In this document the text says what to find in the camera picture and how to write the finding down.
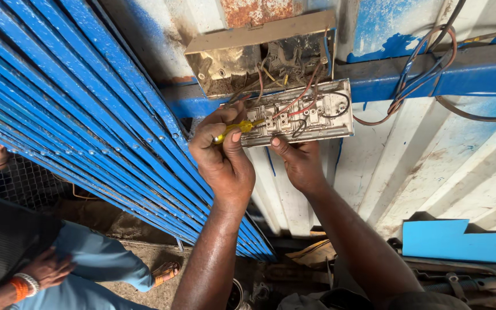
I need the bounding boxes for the person's left hand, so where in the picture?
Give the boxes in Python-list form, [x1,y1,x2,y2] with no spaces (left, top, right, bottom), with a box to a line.
[188,101,256,207]

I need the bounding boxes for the person's right hand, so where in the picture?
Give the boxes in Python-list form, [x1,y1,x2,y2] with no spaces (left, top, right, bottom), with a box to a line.
[270,137,327,195]

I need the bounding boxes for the yellow handled screwdriver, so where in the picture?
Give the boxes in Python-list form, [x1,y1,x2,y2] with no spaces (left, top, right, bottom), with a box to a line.
[212,119,267,145]

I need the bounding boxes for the white electrical switch plate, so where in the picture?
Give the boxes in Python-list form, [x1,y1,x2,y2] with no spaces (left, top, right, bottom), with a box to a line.
[222,79,355,148]

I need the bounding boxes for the brown cardboard piece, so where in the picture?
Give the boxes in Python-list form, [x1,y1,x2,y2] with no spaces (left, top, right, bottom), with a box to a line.
[285,239,337,270]

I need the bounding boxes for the brown sandal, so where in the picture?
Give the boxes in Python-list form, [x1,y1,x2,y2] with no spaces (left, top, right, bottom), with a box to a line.
[151,261,182,288]

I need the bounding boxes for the blue steel beam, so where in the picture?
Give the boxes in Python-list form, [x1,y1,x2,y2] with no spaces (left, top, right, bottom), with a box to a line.
[162,41,496,119]

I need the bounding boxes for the blue metal gate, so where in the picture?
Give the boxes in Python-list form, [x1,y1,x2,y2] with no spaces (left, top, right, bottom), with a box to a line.
[0,0,277,262]

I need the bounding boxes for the blue metal sheet piece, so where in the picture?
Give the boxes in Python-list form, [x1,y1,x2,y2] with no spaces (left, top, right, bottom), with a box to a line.
[402,219,496,264]

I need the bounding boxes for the heap of rusty metal parts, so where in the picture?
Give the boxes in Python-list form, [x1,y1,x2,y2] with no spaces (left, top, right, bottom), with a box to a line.
[386,237,496,310]

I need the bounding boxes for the black wire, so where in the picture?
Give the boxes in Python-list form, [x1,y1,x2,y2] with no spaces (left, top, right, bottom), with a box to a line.
[292,91,350,138]

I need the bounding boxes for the red wire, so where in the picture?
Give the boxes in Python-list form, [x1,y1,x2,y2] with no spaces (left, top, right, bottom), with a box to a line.
[272,65,323,120]

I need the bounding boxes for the dusty wall switch box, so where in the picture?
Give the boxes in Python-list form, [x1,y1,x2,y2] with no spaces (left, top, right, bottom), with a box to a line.
[184,10,337,98]

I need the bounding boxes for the bundle of electrical wires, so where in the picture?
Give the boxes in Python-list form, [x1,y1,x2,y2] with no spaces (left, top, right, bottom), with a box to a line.
[353,0,496,126]

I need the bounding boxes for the wire mesh fence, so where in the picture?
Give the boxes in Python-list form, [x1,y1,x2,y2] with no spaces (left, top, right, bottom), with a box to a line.
[0,154,65,212]

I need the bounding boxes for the orange and white bracelets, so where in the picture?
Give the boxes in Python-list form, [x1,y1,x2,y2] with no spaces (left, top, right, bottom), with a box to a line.
[9,272,41,303]

